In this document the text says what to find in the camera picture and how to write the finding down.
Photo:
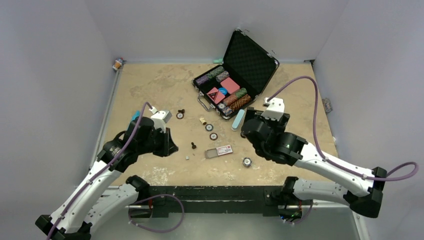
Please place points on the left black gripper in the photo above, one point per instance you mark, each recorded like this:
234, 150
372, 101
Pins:
168, 146

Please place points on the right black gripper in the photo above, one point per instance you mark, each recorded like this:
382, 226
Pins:
279, 126

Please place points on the light blue stapler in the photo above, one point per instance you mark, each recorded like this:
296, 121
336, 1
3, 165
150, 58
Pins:
238, 120

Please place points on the red white staple box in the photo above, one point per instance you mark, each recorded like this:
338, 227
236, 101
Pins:
218, 151

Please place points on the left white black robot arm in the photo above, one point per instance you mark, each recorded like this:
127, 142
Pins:
84, 211

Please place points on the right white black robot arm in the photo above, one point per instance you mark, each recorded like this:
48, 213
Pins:
359, 188

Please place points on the brown poker chip left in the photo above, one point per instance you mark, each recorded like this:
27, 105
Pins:
180, 115

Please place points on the brown poker chip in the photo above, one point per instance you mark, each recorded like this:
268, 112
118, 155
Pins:
180, 115
213, 136

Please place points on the light blue marker tube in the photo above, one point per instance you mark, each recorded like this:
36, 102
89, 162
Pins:
135, 116

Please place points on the cream chess piece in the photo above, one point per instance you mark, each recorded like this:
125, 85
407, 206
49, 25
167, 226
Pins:
203, 121

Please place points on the blue poker chip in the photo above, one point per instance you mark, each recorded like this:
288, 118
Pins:
209, 127

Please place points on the brown poker chip middle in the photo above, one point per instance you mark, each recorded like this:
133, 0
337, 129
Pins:
213, 136

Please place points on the pink card deck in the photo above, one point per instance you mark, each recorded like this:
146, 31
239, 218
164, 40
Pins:
230, 85

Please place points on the black poker chip case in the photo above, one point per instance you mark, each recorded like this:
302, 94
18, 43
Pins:
248, 64

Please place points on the small orange bottle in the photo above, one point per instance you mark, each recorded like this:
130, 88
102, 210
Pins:
118, 63

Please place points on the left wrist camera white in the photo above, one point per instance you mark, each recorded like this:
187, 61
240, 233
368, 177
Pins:
160, 118

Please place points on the chip stack by wall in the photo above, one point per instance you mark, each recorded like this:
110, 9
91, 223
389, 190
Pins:
327, 105

